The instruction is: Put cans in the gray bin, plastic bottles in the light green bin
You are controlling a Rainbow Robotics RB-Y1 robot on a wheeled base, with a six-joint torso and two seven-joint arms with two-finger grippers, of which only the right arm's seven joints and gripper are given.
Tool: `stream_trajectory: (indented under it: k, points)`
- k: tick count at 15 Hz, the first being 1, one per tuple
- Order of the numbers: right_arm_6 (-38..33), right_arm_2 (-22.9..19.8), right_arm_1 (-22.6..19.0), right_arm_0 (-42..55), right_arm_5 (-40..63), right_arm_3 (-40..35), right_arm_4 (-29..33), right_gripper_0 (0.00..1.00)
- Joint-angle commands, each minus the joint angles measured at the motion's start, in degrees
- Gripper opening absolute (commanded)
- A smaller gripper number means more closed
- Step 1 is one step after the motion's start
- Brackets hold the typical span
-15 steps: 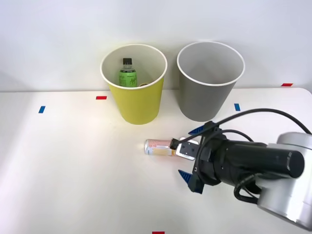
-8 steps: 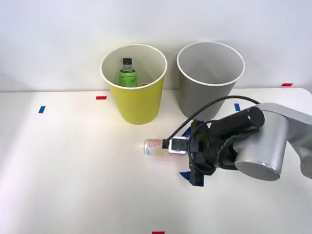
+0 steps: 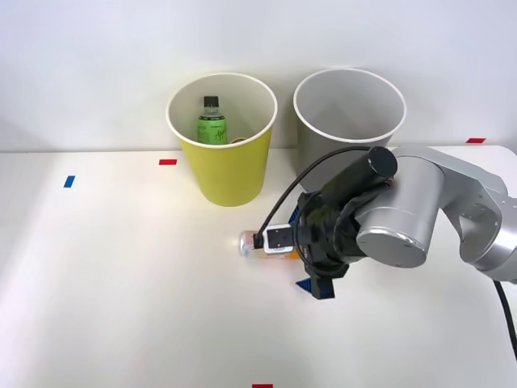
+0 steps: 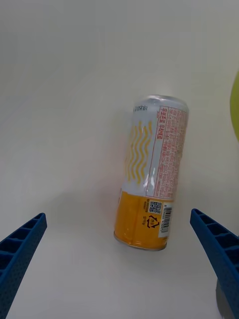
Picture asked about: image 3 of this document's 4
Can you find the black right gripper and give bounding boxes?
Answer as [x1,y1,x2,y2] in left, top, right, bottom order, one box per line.
[291,188,361,302]

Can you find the orange and silver drink can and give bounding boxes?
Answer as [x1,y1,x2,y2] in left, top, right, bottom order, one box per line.
[238,229,302,264]

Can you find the yellow-green plastic waste bin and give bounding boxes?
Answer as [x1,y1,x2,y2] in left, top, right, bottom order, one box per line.
[166,72,279,209]

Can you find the grey plastic waste bin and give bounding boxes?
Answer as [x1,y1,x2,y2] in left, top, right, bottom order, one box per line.
[292,67,406,193]

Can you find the green-label bottle with black cap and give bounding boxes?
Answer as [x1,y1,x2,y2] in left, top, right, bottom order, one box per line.
[195,95,231,146]

